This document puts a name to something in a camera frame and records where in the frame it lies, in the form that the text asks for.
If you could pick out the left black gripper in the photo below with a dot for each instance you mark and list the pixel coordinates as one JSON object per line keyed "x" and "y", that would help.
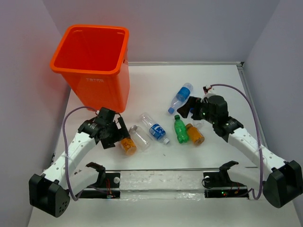
{"x": 120, "y": 134}

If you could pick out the orange bottle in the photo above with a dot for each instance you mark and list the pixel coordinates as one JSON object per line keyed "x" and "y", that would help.
{"x": 194, "y": 134}
{"x": 128, "y": 146}

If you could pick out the orange plastic bin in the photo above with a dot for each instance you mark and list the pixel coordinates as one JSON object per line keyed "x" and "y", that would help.
{"x": 93, "y": 61}

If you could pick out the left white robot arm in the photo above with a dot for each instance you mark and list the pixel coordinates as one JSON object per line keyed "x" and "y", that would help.
{"x": 55, "y": 187}

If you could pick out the clear plastic bottle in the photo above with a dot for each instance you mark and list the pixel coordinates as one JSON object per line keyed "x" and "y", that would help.
{"x": 141, "y": 139}

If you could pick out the blue label bottle white cap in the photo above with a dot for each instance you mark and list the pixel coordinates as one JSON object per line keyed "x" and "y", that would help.
{"x": 154, "y": 128}

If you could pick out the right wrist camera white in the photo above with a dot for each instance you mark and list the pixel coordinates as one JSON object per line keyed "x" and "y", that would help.
{"x": 208, "y": 89}

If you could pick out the green plastic bottle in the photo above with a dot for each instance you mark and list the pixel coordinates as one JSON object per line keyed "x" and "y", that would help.
{"x": 180, "y": 130}

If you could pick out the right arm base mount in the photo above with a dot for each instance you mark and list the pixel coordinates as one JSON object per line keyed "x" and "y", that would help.
{"x": 219, "y": 185}

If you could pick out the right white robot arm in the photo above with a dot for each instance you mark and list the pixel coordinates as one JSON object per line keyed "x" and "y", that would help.
{"x": 282, "y": 181}

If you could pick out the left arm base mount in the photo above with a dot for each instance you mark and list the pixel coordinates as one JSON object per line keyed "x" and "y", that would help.
{"x": 104, "y": 186}

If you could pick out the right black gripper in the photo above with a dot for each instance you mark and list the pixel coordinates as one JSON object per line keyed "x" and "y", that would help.
{"x": 184, "y": 109}

